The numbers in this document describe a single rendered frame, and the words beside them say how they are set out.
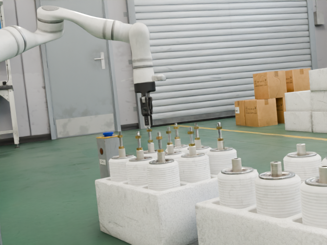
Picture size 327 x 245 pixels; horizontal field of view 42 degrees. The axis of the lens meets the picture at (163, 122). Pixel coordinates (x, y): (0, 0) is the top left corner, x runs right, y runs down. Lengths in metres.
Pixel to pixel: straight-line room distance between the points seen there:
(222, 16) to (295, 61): 1.51
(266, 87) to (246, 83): 2.13
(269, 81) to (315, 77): 1.15
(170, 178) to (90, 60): 5.18
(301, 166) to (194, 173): 0.32
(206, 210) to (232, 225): 0.09
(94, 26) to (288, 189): 0.90
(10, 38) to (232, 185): 0.80
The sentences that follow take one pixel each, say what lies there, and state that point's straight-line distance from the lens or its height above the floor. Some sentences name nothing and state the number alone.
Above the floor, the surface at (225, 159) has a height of 0.23.
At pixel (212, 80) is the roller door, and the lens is 6.83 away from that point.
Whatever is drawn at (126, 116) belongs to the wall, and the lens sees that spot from 6.40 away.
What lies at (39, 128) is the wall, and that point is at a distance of 6.24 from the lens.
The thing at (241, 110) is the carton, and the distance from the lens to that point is 5.24.
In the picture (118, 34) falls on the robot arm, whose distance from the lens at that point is 1.51.
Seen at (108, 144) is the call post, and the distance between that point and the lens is 1.60.
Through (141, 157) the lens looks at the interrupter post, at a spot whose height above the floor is 0.26.
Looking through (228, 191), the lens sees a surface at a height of 0.21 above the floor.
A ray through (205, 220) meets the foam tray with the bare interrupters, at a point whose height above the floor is 0.15.
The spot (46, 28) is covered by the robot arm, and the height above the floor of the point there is 0.71.
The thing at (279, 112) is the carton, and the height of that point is 0.13.
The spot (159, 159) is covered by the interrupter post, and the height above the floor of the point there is 0.26.
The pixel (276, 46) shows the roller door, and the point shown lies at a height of 1.07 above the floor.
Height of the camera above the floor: 0.44
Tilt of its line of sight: 3 degrees down
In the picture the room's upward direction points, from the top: 6 degrees counter-clockwise
